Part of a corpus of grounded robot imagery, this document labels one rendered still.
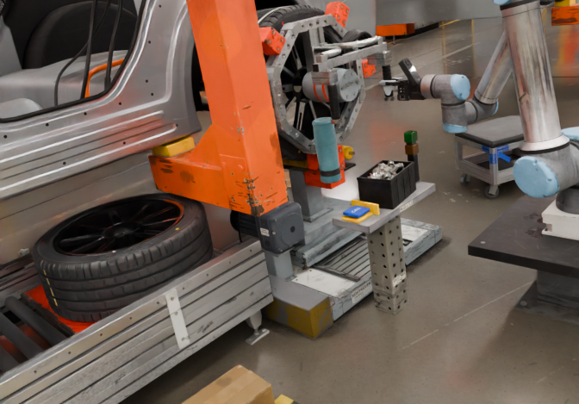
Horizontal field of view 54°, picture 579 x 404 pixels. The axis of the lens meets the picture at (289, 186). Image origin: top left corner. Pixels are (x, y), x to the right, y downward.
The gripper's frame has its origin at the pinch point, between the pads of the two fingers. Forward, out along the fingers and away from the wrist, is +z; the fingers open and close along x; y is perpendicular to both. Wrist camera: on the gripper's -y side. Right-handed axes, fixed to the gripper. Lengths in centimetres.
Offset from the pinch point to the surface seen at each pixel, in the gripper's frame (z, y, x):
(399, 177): -26.7, 28.1, -31.5
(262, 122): 2, -1, -66
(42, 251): 61, 33, -131
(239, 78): 2, -17, -72
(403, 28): 229, 25, 344
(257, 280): 10, 59, -76
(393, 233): -25, 49, -36
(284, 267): 23, 69, -51
